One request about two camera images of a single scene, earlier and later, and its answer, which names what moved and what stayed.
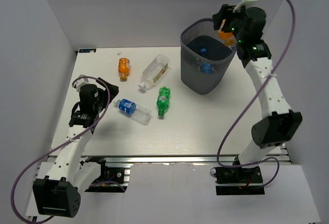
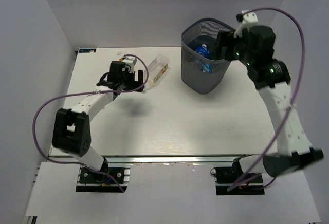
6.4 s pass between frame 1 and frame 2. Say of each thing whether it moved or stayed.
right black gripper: moved
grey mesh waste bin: stayed
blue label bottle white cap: moved
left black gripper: moved
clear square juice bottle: stayed
